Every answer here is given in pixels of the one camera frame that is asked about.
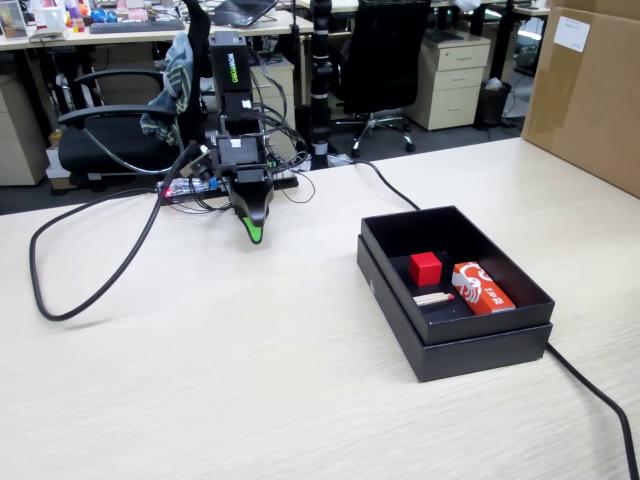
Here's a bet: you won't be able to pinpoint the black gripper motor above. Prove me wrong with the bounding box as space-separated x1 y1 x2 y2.
214 134 275 245

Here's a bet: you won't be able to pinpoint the red wooden cube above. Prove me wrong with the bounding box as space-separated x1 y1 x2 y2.
408 251 444 288

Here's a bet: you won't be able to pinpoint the black cardboard box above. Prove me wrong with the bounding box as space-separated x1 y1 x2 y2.
359 204 556 346

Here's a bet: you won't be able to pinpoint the orange box with white print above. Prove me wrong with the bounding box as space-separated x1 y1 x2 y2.
451 260 516 317

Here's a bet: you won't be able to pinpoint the black open box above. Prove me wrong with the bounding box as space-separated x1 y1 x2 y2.
355 234 554 384

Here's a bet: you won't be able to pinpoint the green electronics board with plugs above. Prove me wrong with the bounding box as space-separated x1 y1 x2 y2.
267 152 301 176

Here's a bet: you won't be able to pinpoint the controller board with red LED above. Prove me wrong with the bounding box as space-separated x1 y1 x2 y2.
157 177 221 201

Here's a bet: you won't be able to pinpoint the beige drawer cabinet with headset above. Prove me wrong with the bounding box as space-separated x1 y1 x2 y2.
248 53 297 161

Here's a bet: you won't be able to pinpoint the thick black banded pole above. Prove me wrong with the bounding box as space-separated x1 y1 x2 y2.
308 0 335 171

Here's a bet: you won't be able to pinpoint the striped blue grey cloth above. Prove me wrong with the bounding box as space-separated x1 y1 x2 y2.
139 32 195 147

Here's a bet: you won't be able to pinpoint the black office chair with armrests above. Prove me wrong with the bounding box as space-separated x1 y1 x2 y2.
57 0 216 191

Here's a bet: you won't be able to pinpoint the thin black stand pole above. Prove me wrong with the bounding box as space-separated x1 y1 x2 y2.
289 0 304 106

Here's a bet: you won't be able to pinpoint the beige office desk with keyboard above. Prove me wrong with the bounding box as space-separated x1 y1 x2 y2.
0 8 317 51

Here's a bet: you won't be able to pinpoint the black laptop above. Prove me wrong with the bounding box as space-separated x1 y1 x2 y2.
206 0 279 29

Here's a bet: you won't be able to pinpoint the black mesh office chair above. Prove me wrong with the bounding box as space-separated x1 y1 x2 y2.
335 0 434 159

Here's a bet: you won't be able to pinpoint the small carton on floor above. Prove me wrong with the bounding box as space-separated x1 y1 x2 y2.
45 144 74 194

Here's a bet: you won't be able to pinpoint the black computer keyboard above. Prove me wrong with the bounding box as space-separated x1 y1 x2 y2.
88 18 187 35

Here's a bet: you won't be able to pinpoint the beige background office desk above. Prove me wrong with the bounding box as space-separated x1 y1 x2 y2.
279 0 551 19

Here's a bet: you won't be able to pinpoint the beige three-drawer cabinet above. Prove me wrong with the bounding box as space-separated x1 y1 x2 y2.
403 32 492 132

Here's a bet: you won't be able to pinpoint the plain beige side cabinet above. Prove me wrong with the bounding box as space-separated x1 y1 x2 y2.
0 74 50 187

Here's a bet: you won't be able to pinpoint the colourful small bottles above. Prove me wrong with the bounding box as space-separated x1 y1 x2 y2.
63 0 87 34

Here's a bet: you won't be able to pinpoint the black waste bin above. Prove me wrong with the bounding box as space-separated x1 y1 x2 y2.
480 77 514 130

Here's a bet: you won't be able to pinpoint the large brown cardboard carton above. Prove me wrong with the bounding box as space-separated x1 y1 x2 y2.
521 0 640 200

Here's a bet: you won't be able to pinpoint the small wrist camera board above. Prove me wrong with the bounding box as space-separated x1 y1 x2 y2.
179 144 219 181

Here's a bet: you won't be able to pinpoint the thick black camera cable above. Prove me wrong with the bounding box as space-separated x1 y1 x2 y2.
28 142 201 322

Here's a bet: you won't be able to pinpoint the small photo frame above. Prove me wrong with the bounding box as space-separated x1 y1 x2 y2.
0 0 30 40

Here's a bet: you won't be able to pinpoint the thick black power cable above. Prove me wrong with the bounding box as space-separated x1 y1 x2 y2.
349 158 640 480

